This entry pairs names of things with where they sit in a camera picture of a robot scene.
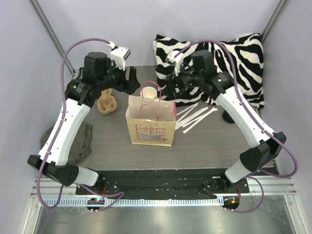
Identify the pink paper gift bag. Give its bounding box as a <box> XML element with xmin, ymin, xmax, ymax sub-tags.
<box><xmin>125</xmin><ymin>82</ymin><xmax>176</xmax><ymax>146</ymax></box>

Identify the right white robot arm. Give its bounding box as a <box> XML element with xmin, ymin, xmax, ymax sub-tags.
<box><xmin>163</xmin><ymin>50</ymin><xmax>286</xmax><ymax>193</ymax></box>

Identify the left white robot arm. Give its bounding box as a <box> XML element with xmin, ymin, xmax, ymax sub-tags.
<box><xmin>27</xmin><ymin>47</ymin><xmax>140</xmax><ymax>195</ymax></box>

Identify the stack of paper cups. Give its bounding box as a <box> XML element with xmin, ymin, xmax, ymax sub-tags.
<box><xmin>140</xmin><ymin>86</ymin><xmax>157</xmax><ymax>99</ymax></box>

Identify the brown pulp cup carrier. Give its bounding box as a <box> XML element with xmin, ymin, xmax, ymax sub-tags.
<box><xmin>97</xmin><ymin>89</ymin><xmax>117</xmax><ymax>115</ymax></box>

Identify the white wrapped straw long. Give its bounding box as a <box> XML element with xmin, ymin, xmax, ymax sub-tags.
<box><xmin>182</xmin><ymin>107</ymin><xmax>218</xmax><ymax>134</ymax></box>

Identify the stack of black lids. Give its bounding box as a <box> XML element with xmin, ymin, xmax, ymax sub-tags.
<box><xmin>222</xmin><ymin>111</ymin><xmax>235</xmax><ymax>124</ymax></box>

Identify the olive green cloth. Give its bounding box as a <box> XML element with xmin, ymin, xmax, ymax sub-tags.
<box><xmin>40</xmin><ymin>121</ymin><xmax>94</xmax><ymax>164</ymax></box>

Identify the zebra print pillow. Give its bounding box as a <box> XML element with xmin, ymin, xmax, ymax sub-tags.
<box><xmin>153</xmin><ymin>33</ymin><xmax>265</xmax><ymax>109</ymax></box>

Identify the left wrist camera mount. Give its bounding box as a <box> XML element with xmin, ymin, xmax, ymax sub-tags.
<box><xmin>108</xmin><ymin>41</ymin><xmax>131</xmax><ymax>71</ymax></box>

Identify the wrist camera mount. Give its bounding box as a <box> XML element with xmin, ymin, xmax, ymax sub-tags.
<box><xmin>108</xmin><ymin>41</ymin><xmax>131</xmax><ymax>71</ymax></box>
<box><xmin>165</xmin><ymin>50</ymin><xmax>184</xmax><ymax>76</ymax></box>

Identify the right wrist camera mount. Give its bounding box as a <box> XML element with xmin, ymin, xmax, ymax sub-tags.
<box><xmin>165</xmin><ymin>50</ymin><xmax>184</xmax><ymax>76</ymax></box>

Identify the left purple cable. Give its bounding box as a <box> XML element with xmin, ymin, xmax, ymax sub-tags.
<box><xmin>36</xmin><ymin>38</ymin><xmax>125</xmax><ymax>212</ymax></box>

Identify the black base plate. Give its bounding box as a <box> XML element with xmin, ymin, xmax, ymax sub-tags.
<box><xmin>75</xmin><ymin>168</ymin><xmax>249</xmax><ymax>198</ymax></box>

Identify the white slotted cable duct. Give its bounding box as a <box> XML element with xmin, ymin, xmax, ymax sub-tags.
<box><xmin>40</xmin><ymin>197</ymin><xmax>224</xmax><ymax>207</ymax></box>

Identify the aluminium rail frame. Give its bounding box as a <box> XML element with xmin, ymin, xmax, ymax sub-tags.
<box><xmin>247</xmin><ymin>176</ymin><xmax>297</xmax><ymax>195</ymax></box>

